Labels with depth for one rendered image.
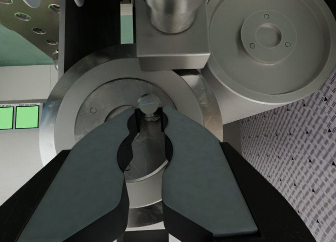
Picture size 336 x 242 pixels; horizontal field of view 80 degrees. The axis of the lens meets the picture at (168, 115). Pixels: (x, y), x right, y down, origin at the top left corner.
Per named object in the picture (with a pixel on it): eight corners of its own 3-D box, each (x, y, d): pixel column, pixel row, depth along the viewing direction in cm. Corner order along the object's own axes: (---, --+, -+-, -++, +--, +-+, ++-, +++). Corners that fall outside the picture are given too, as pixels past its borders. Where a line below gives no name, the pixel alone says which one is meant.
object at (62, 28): (67, -101, 20) (63, 82, 17) (120, 31, 43) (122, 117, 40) (62, -101, 20) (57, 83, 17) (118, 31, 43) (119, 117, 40)
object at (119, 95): (53, 111, 14) (144, 57, 15) (67, 115, 16) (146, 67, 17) (107, 205, 13) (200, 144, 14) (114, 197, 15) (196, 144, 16)
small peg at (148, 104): (156, 89, 12) (164, 112, 12) (158, 99, 14) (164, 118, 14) (133, 96, 12) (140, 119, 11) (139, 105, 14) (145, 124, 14)
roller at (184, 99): (196, 51, 16) (213, 201, 15) (177, 107, 42) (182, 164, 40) (52, 62, 16) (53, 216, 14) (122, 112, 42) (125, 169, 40)
